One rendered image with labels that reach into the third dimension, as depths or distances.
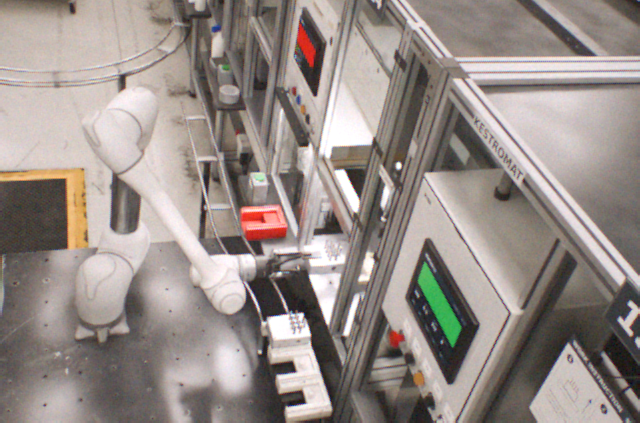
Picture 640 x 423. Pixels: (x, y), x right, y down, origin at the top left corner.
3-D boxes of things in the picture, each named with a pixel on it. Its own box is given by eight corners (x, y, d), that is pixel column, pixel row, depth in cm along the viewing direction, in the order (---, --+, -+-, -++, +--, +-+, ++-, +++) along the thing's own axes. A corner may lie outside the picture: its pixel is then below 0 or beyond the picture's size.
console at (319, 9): (277, 82, 264) (294, -36, 236) (347, 81, 273) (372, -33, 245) (307, 147, 234) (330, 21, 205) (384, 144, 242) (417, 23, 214)
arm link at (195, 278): (233, 276, 238) (241, 294, 227) (188, 281, 234) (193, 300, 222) (233, 247, 235) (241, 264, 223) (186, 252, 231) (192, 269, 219)
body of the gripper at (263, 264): (254, 283, 234) (281, 280, 236) (256, 266, 228) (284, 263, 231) (250, 267, 239) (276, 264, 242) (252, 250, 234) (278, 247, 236)
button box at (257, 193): (246, 194, 281) (249, 172, 274) (265, 193, 283) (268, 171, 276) (250, 207, 275) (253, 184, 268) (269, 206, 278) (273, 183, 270)
